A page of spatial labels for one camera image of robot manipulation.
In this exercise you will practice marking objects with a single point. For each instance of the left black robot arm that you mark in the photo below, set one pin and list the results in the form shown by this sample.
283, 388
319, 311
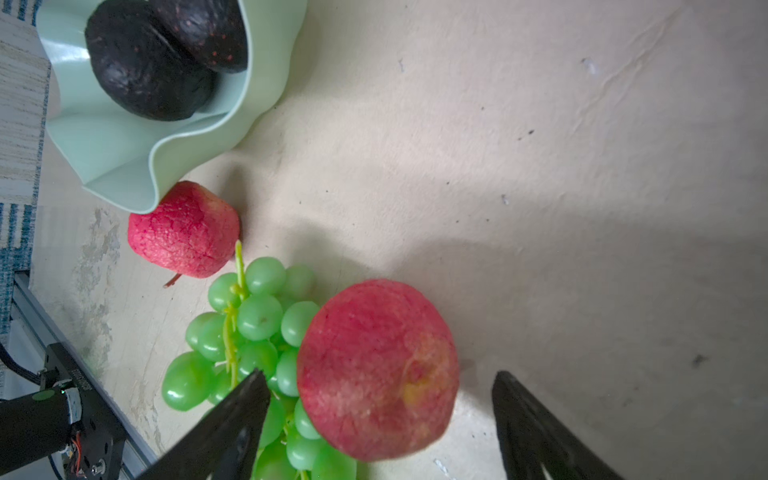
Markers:
34, 426

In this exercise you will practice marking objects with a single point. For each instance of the red fake apple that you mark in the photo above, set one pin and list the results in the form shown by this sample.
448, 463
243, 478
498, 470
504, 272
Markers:
192, 232
378, 371

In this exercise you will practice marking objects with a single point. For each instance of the green fake grape bunch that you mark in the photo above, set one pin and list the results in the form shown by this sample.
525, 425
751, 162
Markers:
260, 314

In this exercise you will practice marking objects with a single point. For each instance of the aluminium front rail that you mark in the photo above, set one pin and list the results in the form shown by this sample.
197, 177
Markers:
36, 330

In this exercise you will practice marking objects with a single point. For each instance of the mint green wavy bowl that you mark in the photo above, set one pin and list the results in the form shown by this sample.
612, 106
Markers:
132, 162

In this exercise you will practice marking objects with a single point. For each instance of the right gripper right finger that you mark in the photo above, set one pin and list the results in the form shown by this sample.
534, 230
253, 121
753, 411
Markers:
534, 443

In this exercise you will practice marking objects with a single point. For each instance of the dark fake avocado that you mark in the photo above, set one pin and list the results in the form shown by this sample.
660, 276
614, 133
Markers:
212, 31
141, 66

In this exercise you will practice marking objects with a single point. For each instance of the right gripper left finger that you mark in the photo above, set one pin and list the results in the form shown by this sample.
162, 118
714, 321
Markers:
224, 444

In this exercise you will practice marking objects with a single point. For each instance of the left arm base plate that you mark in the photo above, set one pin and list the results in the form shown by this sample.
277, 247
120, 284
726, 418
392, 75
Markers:
95, 450

